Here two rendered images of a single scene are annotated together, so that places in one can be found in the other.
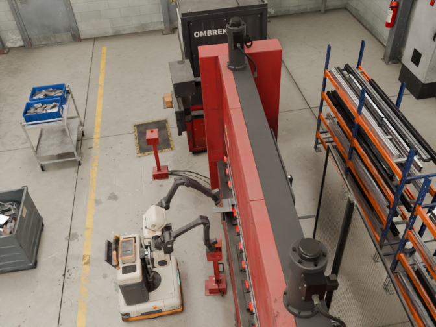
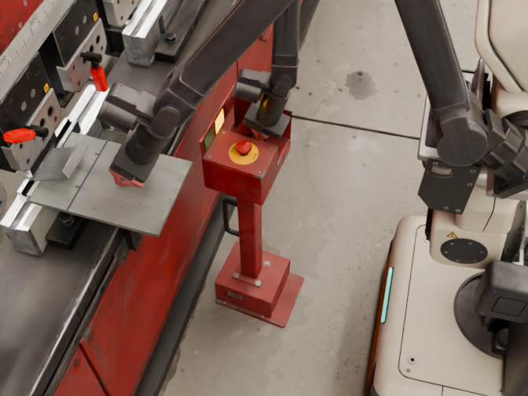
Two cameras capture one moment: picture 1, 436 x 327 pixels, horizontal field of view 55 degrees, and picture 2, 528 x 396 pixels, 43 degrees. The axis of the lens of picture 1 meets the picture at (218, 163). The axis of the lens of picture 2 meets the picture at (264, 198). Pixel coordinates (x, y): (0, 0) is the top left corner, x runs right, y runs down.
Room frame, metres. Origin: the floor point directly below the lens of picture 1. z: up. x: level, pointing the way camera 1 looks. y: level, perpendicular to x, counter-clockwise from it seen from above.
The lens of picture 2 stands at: (3.64, 0.52, 2.05)
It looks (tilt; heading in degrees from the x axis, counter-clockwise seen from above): 55 degrees down; 200
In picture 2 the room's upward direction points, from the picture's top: straight up
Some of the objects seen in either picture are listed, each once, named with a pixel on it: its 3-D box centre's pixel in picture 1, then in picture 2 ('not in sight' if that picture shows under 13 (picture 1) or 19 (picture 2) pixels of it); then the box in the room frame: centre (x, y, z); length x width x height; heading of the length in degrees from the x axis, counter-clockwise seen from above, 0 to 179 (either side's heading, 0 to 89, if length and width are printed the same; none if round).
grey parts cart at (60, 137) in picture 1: (55, 128); not in sight; (5.34, 2.50, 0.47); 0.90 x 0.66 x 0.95; 7
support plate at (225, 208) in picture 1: (224, 205); (112, 181); (3.01, -0.03, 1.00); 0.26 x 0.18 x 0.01; 93
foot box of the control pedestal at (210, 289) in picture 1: (215, 284); (260, 282); (2.64, 0.13, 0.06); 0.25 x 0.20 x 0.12; 89
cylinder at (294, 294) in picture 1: (314, 287); not in sight; (1.06, -0.42, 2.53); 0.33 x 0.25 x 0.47; 3
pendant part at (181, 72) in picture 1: (185, 101); not in sight; (4.24, 0.34, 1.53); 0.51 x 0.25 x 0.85; 8
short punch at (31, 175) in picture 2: not in sight; (37, 148); (3.02, -0.18, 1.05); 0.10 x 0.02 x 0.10; 3
